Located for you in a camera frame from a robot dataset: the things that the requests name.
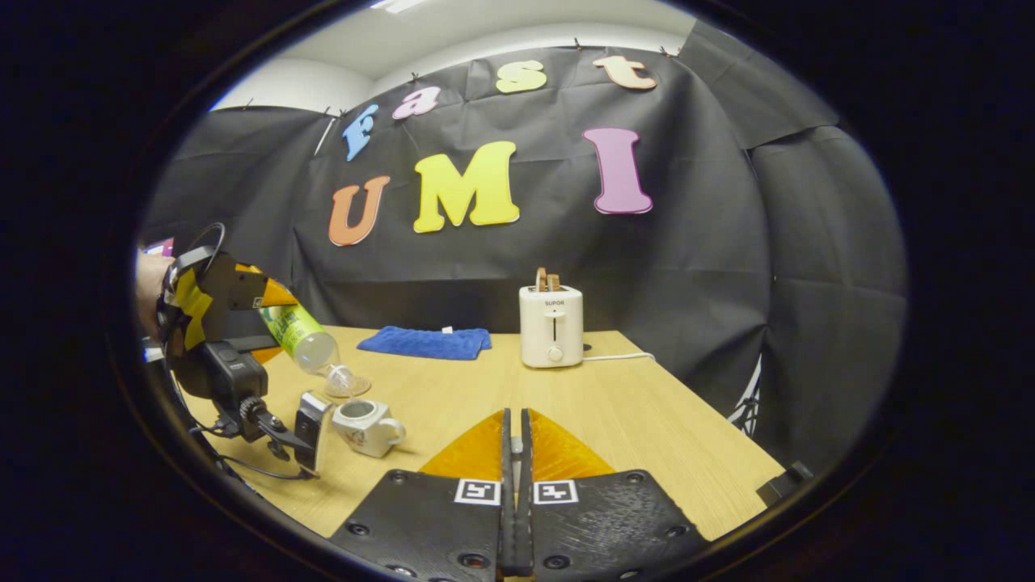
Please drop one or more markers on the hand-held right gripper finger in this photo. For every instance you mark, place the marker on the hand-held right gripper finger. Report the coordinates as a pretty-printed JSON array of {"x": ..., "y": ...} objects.
[
  {"x": 507, "y": 485},
  {"x": 525, "y": 501}
]

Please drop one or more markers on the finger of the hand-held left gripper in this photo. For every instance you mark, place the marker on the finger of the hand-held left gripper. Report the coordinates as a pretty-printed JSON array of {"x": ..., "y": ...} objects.
[
  {"x": 251, "y": 343},
  {"x": 238, "y": 287}
]

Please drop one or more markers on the green label water bottle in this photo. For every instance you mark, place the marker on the green label water bottle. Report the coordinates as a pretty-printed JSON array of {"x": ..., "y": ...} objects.
[{"x": 295, "y": 327}]

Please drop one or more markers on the round brown coaster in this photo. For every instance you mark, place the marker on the round brown coaster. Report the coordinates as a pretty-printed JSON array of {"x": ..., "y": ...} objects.
[{"x": 361, "y": 388}]

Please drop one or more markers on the white teacup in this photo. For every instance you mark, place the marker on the white teacup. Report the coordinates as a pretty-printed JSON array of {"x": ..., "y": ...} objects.
[{"x": 368, "y": 436}]

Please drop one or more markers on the cream white toaster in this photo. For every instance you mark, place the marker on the cream white toaster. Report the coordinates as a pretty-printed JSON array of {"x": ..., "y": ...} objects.
[{"x": 551, "y": 339}]

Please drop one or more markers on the blue folded cloth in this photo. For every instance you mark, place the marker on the blue folded cloth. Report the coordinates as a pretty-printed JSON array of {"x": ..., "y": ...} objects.
[{"x": 424, "y": 343}]

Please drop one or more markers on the grey light stand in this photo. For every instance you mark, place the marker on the grey light stand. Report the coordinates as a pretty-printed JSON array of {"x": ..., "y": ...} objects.
[{"x": 748, "y": 404}]

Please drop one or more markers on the small black block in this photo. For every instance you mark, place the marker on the small black block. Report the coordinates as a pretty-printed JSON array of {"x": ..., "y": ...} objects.
[{"x": 783, "y": 483}]

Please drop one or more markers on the ceiling light panel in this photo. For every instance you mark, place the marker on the ceiling light panel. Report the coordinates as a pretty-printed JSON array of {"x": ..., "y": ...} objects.
[{"x": 396, "y": 5}]

